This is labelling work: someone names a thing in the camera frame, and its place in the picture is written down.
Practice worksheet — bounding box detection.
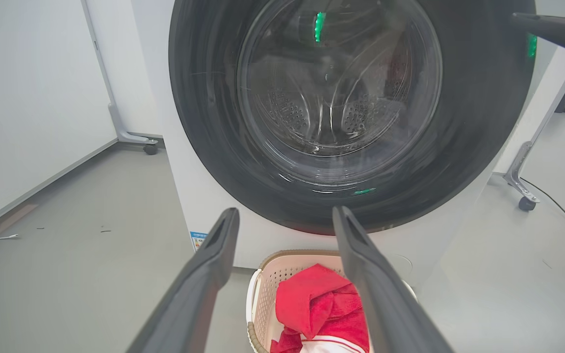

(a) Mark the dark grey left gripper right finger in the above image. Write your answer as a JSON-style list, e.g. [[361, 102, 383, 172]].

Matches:
[[332, 205, 455, 353]]

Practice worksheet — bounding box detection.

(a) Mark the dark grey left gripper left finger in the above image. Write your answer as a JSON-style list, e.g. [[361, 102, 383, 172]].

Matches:
[[126, 207, 241, 353]]

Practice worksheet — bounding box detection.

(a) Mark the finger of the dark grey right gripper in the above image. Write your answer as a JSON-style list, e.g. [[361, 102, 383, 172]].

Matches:
[[511, 12, 565, 56]]

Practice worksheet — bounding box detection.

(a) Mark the white garment with red stripes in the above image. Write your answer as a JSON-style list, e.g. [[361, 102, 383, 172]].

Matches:
[[301, 335, 367, 353]]

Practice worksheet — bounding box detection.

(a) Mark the cream perforated laundry basket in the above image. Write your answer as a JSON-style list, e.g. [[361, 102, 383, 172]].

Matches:
[[246, 249, 418, 353]]

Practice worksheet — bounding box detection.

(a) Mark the white front-load washing machine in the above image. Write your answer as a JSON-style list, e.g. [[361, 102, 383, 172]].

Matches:
[[130, 0, 565, 291]]

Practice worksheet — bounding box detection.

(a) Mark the black floor cable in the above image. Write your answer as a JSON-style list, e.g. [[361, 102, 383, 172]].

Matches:
[[520, 176, 565, 242]]

